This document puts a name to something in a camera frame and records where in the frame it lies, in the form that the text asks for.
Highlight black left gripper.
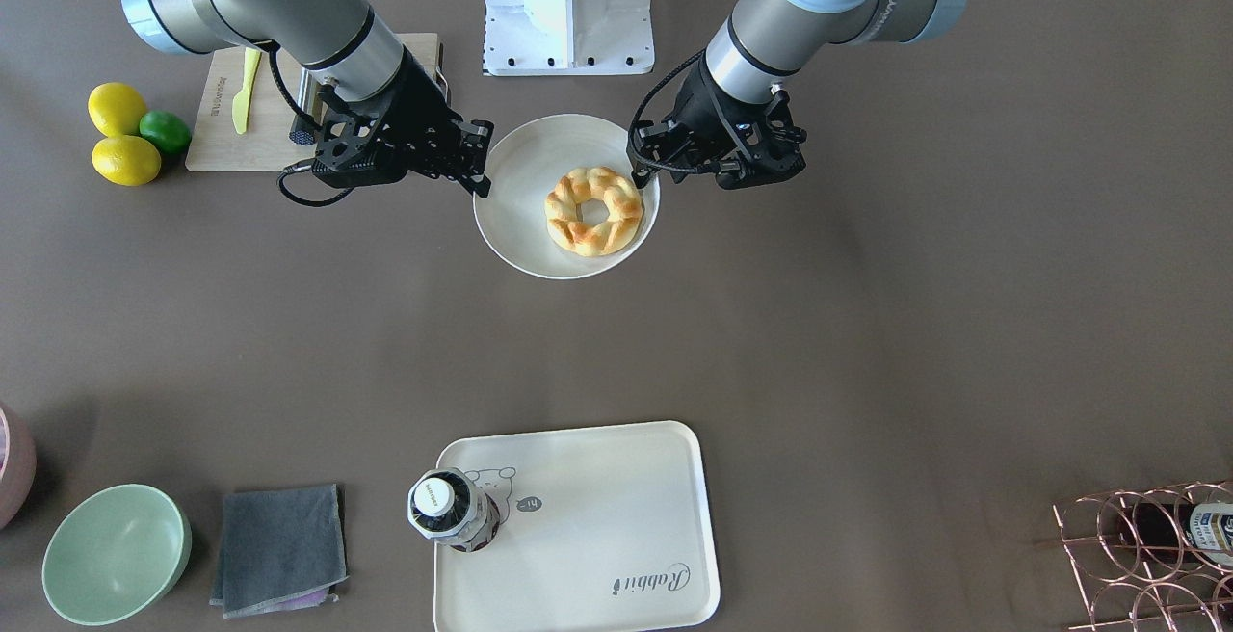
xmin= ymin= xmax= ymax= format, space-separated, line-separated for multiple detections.
xmin=631 ymin=60 xmax=806 ymax=187

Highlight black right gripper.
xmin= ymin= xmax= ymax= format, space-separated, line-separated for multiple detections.
xmin=328 ymin=51 xmax=493 ymax=198

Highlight white plate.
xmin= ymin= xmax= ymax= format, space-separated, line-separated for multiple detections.
xmin=473 ymin=115 xmax=660 ymax=278

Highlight braided donut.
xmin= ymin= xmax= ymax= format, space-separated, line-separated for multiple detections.
xmin=543 ymin=168 xmax=644 ymax=257

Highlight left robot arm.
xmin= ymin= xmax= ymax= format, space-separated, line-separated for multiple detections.
xmin=628 ymin=0 xmax=967 ymax=190

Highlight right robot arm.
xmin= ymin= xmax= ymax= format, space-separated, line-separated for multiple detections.
xmin=120 ymin=0 xmax=493 ymax=198

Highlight cream serving tray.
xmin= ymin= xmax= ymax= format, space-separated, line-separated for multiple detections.
xmin=434 ymin=420 xmax=721 ymax=631

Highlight steel muddler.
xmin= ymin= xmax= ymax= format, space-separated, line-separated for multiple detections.
xmin=289 ymin=69 xmax=322 ymax=145

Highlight wooden cutting board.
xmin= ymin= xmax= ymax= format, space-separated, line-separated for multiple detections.
xmin=185 ymin=32 xmax=453 ymax=172

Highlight yellow plastic knife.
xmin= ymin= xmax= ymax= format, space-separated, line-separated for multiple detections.
xmin=231 ymin=48 xmax=263 ymax=136

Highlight dark tea bottle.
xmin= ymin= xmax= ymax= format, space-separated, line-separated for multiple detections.
xmin=407 ymin=468 xmax=499 ymax=553

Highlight green lime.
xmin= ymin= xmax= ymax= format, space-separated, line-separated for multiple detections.
xmin=138 ymin=110 xmax=194 ymax=155

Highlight yellow lemon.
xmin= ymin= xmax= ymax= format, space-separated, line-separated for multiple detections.
xmin=92 ymin=136 xmax=162 ymax=187
xmin=88 ymin=83 xmax=148 ymax=137

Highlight grey folded cloth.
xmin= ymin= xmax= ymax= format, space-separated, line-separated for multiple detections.
xmin=210 ymin=484 xmax=349 ymax=618

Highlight green bowl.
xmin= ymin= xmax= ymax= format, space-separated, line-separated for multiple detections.
xmin=42 ymin=484 xmax=194 ymax=626

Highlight pink bowl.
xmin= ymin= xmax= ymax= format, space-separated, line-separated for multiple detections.
xmin=1 ymin=403 xmax=37 ymax=529

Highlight bottle in rack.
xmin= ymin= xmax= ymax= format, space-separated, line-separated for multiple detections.
xmin=1117 ymin=501 xmax=1232 ymax=569

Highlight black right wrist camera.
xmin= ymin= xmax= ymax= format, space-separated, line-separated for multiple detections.
xmin=311 ymin=126 xmax=407 ymax=188

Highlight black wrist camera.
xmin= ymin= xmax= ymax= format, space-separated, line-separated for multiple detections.
xmin=715 ymin=149 xmax=806 ymax=190
xmin=311 ymin=126 xmax=407 ymax=188

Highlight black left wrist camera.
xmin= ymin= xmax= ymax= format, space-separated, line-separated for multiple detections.
xmin=715 ymin=149 xmax=806 ymax=190

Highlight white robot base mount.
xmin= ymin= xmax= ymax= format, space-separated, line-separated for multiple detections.
xmin=482 ymin=0 xmax=655 ymax=76

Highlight copper wire bottle rack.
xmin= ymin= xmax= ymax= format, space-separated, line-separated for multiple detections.
xmin=1052 ymin=480 xmax=1231 ymax=631

